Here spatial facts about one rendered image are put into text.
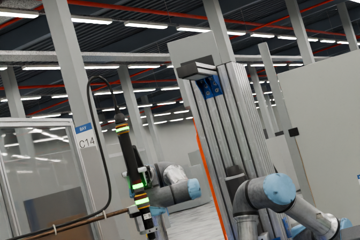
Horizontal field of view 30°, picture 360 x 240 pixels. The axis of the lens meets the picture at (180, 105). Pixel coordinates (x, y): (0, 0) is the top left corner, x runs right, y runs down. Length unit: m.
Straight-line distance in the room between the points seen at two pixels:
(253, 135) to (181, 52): 3.24
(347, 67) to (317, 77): 0.17
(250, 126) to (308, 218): 0.59
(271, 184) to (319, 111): 1.53
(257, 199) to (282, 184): 0.11
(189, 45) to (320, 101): 2.49
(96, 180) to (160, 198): 4.50
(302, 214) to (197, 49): 3.77
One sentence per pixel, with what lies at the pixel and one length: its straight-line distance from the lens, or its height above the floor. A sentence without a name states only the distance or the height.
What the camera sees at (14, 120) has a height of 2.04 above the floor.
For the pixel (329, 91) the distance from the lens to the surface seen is 3.93.
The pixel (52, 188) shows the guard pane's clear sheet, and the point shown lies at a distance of 3.34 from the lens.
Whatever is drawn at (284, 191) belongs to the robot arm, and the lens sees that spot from 2.47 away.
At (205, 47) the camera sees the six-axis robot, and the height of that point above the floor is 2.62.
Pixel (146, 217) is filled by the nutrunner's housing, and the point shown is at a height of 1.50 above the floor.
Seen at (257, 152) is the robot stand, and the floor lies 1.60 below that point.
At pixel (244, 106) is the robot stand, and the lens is 3.03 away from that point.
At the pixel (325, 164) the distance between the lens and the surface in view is 3.93.
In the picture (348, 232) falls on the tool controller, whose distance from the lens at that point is 2.51.
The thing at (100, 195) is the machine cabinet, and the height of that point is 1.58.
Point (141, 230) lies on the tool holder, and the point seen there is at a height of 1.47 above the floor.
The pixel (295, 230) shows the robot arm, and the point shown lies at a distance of 2.85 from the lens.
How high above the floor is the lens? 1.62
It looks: 5 degrees up
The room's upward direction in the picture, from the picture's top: 16 degrees counter-clockwise
